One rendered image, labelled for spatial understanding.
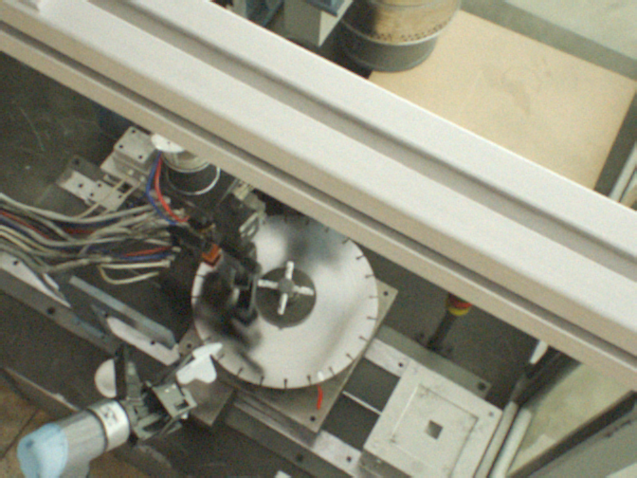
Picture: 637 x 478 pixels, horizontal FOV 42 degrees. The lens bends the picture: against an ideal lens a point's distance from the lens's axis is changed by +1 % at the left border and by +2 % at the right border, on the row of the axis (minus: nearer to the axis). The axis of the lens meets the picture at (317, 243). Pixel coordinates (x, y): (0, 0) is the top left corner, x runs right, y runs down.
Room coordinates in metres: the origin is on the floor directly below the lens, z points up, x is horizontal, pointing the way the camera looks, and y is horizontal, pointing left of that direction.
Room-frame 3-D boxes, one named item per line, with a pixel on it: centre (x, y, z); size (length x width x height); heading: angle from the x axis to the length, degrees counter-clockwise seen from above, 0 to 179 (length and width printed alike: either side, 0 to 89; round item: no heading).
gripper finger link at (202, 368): (0.39, 0.17, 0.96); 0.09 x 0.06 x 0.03; 134
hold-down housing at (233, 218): (0.55, 0.12, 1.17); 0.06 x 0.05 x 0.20; 56
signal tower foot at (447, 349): (0.56, -0.26, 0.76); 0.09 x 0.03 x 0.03; 65
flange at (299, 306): (0.54, 0.05, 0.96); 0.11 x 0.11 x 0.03
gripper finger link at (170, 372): (0.38, 0.22, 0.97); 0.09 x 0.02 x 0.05; 134
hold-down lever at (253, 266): (0.51, 0.10, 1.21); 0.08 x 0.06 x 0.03; 65
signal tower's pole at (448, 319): (0.56, -0.26, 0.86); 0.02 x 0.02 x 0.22
